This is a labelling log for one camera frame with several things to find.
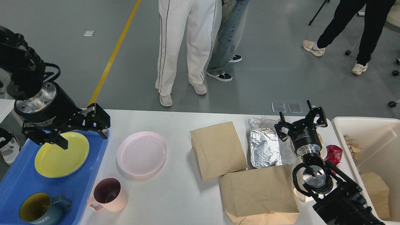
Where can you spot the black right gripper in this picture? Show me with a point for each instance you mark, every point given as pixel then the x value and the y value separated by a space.
pixel 303 132

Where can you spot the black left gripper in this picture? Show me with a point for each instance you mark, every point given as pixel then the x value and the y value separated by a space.
pixel 51 108

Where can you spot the pink ribbed mug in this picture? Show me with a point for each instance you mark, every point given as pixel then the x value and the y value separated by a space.
pixel 108 194

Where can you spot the pink plate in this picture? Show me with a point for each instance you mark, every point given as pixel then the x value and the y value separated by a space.
pixel 142 154

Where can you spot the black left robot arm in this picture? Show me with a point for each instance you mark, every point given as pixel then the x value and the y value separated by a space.
pixel 27 70

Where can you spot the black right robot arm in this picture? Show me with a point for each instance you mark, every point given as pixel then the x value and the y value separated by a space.
pixel 338 198

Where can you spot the right clear floor plate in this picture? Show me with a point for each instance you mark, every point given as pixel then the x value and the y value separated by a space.
pixel 294 107

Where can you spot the clear floor plate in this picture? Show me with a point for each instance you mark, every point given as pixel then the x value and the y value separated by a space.
pixel 294 107
pixel 278 107

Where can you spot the left clear floor plate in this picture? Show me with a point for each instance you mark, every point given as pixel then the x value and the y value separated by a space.
pixel 278 107

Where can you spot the yellow plate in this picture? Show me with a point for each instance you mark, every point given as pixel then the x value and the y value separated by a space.
pixel 52 161

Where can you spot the aluminium foil tray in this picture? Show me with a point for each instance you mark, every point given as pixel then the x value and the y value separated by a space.
pixel 266 148

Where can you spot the red crumpled wrapper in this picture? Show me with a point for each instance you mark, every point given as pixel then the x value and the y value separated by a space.
pixel 334 154

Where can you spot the crumpled paper scraps in bin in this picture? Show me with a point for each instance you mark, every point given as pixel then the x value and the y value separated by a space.
pixel 354 148

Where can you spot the white side table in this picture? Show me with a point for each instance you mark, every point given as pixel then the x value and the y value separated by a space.
pixel 6 106

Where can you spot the blue plastic tray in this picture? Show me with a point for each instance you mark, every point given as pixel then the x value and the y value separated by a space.
pixel 22 180

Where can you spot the white plastic bin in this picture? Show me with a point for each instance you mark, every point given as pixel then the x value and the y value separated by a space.
pixel 380 138

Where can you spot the large brown paper bag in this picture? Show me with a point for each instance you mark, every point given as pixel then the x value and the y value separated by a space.
pixel 262 196

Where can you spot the dark teal mug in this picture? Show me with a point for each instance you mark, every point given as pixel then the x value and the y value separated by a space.
pixel 42 209

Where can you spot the small brown paper bag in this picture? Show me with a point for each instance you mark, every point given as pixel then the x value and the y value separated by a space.
pixel 219 150

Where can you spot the white paper on floor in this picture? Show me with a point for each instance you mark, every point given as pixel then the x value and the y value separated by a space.
pixel 88 33

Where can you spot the brown bag in bin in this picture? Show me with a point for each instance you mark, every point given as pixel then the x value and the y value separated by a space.
pixel 378 193

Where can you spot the person in blue jeans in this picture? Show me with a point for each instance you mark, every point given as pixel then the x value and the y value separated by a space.
pixel 234 13

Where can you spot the black tripod leg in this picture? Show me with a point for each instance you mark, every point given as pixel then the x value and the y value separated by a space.
pixel 317 12

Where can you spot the person in black pants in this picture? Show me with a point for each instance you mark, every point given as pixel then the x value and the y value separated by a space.
pixel 376 13

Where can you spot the white wheeled chair right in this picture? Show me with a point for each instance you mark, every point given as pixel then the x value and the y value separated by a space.
pixel 392 23

